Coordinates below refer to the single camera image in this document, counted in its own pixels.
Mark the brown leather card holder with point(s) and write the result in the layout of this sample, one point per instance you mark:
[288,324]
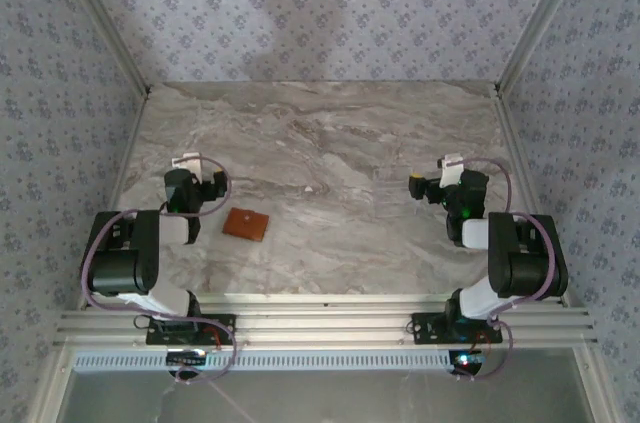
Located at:
[246,225]

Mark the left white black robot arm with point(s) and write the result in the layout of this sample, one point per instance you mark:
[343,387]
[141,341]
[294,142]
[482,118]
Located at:
[120,268]

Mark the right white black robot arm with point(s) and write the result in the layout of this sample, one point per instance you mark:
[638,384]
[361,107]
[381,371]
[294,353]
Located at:
[525,268]

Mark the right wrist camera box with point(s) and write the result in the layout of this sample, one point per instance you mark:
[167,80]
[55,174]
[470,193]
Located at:
[450,173]

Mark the aluminium side rail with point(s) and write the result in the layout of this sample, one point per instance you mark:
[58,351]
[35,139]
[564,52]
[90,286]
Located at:
[522,168]
[121,168]

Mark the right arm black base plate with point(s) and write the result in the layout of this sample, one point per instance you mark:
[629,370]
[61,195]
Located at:
[422,328]

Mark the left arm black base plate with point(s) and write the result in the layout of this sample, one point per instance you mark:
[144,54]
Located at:
[222,325]

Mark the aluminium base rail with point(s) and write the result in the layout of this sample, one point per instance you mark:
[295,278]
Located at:
[325,323]

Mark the aluminium corner post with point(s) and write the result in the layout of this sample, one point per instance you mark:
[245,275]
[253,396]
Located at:
[113,28]
[532,28]

